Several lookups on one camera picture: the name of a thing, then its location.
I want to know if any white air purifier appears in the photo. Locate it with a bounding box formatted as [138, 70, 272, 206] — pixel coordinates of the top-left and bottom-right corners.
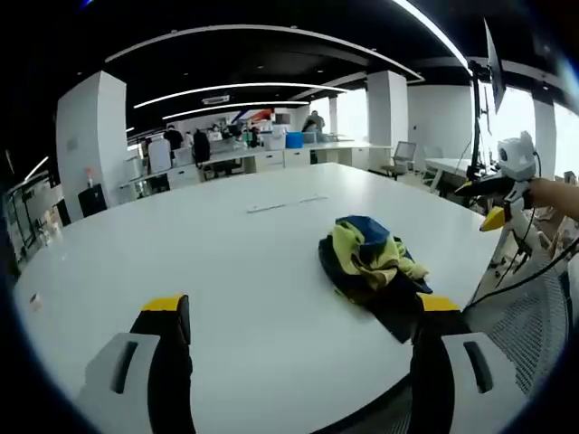
[148, 139, 172, 174]

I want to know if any black monitor stand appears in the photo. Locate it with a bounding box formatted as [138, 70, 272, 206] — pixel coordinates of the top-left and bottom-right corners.
[467, 58, 489, 178]

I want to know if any white cable cover strip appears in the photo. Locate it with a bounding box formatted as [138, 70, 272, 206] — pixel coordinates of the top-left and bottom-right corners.
[246, 202, 291, 214]

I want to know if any white mesh office chair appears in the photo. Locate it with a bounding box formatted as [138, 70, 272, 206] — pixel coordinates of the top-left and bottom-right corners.
[382, 140, 418, 180]

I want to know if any black cable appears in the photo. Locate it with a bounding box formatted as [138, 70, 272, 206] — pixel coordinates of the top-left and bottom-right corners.
[463, 234, 579, 313]

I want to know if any white counter with cabinets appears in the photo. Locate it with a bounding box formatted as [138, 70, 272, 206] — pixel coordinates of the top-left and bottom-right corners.
[119, 139, 394, 192]

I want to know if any white storage box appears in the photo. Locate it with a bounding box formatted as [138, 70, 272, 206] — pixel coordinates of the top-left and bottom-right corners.
[263, 126, 287, 151]

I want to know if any black monitor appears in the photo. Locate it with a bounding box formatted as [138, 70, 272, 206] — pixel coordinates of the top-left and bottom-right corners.
[482, 17, 506, 115]

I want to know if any yellow blue black garment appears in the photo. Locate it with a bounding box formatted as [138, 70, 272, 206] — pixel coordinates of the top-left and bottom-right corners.
[318, 215, 434, 344]

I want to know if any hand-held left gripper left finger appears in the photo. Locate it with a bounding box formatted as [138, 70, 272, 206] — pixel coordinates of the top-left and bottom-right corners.
[74, 293, 196, 434]

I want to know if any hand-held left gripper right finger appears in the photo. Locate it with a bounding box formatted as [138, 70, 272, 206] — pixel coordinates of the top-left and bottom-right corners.
[409, 292, 528, 434]

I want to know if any grey mesh office chair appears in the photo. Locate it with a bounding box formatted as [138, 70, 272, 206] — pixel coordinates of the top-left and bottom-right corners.
[356, 266, 574, 434]

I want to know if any white desk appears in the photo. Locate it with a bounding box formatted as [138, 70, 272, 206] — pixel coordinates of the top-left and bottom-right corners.
[422, 156, 474, 193]

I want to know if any white tripod stand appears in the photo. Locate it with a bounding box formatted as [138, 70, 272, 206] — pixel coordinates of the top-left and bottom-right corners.
[490, 211, 546, 282]

